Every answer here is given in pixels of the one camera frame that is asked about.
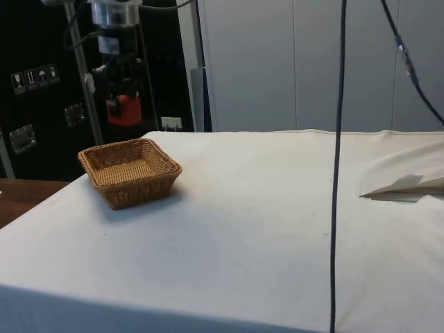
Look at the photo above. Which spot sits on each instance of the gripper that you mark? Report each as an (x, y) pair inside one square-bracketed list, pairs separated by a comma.
[(118, 60)]

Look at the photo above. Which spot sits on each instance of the red cube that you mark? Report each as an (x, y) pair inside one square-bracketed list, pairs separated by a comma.
[(131, 112)]

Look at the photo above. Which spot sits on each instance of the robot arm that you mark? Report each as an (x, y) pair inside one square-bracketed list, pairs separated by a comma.
[(114, 12)]

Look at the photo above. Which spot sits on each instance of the wicker basket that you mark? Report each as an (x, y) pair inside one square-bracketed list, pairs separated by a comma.
[(132, 187)]

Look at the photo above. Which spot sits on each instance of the silver metal pole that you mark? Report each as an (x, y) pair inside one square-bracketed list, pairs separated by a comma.
[(86, 97)]

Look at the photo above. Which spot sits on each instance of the black cabinet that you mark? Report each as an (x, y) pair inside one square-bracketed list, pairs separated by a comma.
[(41, 145)]

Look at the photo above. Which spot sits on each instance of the pale grey locker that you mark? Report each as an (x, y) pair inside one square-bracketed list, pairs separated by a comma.
[(433, 41), (249, 69)]

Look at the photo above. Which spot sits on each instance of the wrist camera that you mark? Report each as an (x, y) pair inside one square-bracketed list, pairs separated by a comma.
[(108, 45)]

